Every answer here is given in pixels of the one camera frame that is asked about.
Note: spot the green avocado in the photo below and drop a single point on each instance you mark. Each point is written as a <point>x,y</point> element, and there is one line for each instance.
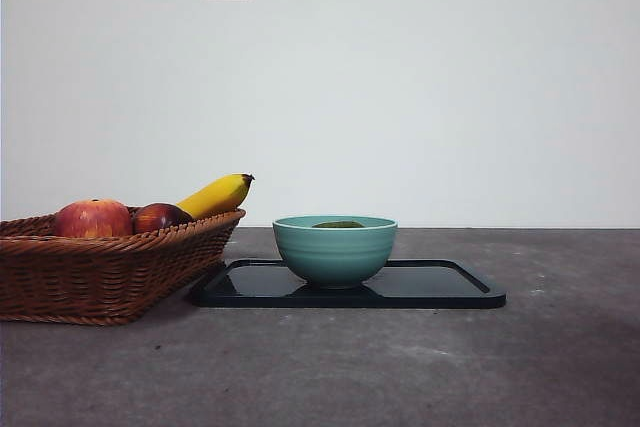
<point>337,224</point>

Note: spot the teal ribbed bowl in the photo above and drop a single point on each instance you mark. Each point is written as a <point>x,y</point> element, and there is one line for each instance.
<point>335,257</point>

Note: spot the yellow banana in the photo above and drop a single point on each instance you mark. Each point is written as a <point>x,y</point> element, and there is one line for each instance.
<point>215,197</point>

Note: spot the black rectangular tray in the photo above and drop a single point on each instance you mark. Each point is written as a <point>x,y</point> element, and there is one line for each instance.
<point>430,287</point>

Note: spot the dark red plum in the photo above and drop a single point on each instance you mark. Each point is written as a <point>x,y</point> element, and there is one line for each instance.
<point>160,217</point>

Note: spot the red yellow apple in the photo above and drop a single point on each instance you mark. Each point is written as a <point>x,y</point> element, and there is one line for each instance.
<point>92,219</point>

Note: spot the brown wicker basket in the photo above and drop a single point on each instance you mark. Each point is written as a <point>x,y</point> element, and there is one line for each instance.
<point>100,277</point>

